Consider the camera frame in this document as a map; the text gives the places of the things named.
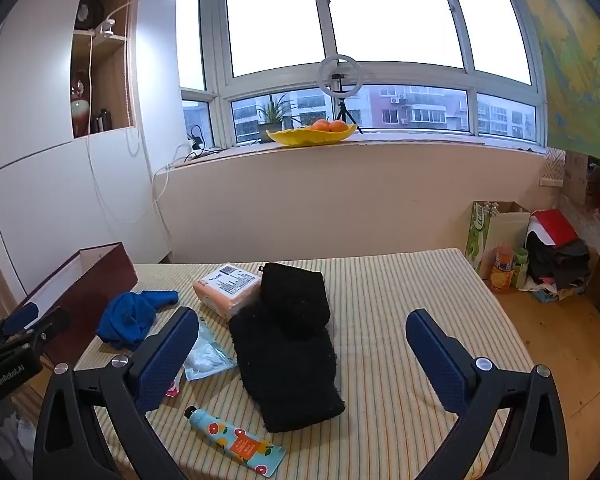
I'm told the brown cardboard box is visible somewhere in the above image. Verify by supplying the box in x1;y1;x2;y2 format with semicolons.
562;149;600;207

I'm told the potted green plant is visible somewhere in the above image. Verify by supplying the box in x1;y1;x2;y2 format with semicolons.
255;92;294;132

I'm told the black fuzzy sock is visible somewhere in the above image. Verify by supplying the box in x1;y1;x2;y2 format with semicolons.
259;262;332;339
228;304;347;434

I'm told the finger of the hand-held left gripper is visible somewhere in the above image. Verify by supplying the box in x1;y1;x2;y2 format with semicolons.
15;306;72;356
0;302;41;336

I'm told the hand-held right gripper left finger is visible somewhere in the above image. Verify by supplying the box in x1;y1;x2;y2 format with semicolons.
32;306;201;480

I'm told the orange tissue pack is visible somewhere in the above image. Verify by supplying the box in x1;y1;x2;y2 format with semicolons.
192;263;264;321

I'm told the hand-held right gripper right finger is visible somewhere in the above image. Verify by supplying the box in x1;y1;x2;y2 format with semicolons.
405;308;571;480

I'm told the orange drink bottle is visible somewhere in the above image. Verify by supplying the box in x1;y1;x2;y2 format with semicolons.
488;244;515;294

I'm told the yellow fruit plate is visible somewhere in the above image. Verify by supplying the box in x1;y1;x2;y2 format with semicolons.
266;122;358;148

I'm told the clear cotton ball bag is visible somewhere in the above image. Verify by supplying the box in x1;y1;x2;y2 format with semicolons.
182;322;239;382

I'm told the ring light on tripod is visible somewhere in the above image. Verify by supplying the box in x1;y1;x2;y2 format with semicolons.
317;55;365;135

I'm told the blue cloth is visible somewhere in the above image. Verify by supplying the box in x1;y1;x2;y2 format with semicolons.
96;290;180;351

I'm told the dark shelf ornament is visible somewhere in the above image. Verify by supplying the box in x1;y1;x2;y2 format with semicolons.
75;0;106;31

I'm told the red and white vase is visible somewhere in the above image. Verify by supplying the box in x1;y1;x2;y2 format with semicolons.
70;77;92;137

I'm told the white framed window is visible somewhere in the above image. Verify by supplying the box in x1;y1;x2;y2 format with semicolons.
176;0;547;147

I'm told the fruit print hand cream tube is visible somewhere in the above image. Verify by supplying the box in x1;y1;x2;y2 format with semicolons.
184;405;287;477

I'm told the green and white paper bag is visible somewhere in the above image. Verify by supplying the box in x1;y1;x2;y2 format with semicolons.
465;201;532;282

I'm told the white cable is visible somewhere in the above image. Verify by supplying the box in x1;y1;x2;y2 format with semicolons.
84;35;193;226

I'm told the black power adapter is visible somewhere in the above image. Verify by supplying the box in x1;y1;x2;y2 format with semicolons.
187;125;207;154

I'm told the striped tablecloth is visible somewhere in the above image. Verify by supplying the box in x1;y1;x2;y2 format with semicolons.
10;247;537;480

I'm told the pile of clothes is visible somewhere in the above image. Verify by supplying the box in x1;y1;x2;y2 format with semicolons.
524;209;592;303

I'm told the wall map poster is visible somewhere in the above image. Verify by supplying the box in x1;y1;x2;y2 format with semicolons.
509;0;600;167

